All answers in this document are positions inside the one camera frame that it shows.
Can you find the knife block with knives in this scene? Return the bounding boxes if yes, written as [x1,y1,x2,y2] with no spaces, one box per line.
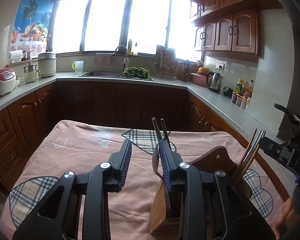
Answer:
[177,60,191,82]

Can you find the yellow dish soap bottle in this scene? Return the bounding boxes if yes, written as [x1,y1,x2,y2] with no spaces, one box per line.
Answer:
[127,39,132,55]

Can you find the wall socket near kettle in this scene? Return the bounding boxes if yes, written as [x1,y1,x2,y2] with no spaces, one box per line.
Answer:
[216,62,226,70]

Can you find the green vegetables in sink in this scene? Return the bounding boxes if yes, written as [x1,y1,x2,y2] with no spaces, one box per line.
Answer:
[122,66,150,79]

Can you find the right human hand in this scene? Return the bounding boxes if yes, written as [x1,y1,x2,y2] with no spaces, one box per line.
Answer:
[271,197,298,239]

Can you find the wooden lower cabinets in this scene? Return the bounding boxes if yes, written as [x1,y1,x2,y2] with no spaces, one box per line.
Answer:
[0,78,291,201]

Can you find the pink plastic basin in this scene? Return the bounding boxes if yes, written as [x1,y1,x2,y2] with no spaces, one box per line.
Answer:
[191,73,207,87]

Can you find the wooden cabinets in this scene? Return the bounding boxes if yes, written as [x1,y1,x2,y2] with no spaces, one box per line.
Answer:
[190,0,281,55]
[0,78,291,201]

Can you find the stainless steel electric kettle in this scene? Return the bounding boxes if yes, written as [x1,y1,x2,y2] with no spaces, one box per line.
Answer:
[206,71,223,93]

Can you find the metal chopsticks in right slot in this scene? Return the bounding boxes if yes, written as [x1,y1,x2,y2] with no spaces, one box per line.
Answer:
[230,129,266,184]

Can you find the red white rice cooker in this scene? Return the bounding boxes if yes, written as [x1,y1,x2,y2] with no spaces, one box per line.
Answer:
[0,68,16,96]

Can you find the chrome sink faucet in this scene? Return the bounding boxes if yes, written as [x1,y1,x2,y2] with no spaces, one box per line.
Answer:
[113,44,129,74]

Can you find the wooden upper cabinets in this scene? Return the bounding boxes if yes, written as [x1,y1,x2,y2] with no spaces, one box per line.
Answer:
[190,0,281,55]

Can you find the dark chopsticks in left slot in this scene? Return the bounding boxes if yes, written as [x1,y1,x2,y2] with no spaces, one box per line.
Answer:
[152,117,177,152]

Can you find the tropical beach fruit poster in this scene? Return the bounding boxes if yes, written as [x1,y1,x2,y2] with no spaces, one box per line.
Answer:
[10,0,56,57]

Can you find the green handled plastic jug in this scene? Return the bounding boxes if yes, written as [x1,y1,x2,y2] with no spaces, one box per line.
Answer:
[71,61,84,74]

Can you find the green labelled bottle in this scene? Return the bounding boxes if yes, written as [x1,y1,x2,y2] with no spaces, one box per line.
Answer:
[234,79,244,95]

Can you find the kitchen window frame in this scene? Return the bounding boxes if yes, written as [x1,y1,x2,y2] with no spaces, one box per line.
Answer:
[51,0,202,61]

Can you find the wooden utensil holder box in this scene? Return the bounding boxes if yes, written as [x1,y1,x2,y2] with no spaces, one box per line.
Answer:
[150,140,251,239]

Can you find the black pan handle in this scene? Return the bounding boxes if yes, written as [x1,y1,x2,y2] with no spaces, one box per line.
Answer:
[274,103,300,126]

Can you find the spice jar set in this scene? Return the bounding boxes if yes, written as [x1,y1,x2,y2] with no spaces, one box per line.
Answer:
[231,93,250,109]

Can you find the metal dish drying rack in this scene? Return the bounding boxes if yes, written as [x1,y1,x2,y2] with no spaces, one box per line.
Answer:
[154,45,178,80]

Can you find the pink tablecloth with plaid hearts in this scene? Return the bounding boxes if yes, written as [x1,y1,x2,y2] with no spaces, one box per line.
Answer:
[0,120,284,239]

